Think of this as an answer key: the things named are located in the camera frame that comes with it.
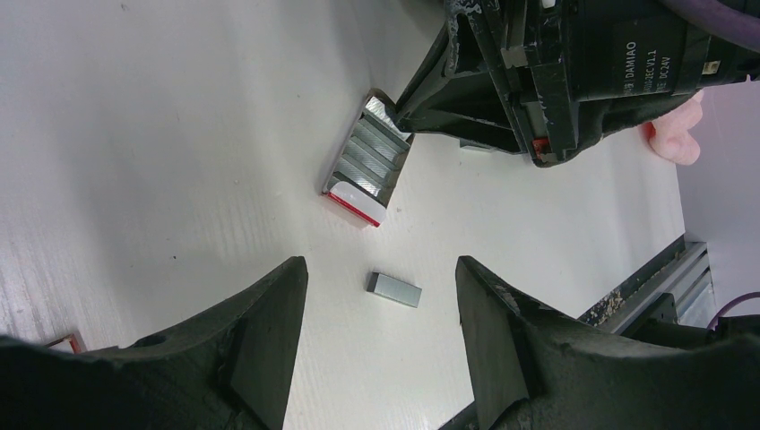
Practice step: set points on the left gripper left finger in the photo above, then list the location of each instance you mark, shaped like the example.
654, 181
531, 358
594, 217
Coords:
228, 367

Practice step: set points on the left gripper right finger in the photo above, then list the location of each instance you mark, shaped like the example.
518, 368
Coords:
533, 367

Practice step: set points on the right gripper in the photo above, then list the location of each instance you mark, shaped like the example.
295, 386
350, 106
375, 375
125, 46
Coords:
543, 59

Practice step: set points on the box of staples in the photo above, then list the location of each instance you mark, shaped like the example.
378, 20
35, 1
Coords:
367, 167

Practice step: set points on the grey staple strip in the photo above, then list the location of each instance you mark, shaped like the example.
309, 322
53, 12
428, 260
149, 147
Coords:
475, 146
393, 289

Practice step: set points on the black pillow with beige flowers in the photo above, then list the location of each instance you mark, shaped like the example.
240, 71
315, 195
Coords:
593, 121

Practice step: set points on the closed red white staple box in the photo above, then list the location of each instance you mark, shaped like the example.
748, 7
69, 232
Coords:
70, 343

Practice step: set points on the pink cloth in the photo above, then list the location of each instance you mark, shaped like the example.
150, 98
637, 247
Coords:
669, 135

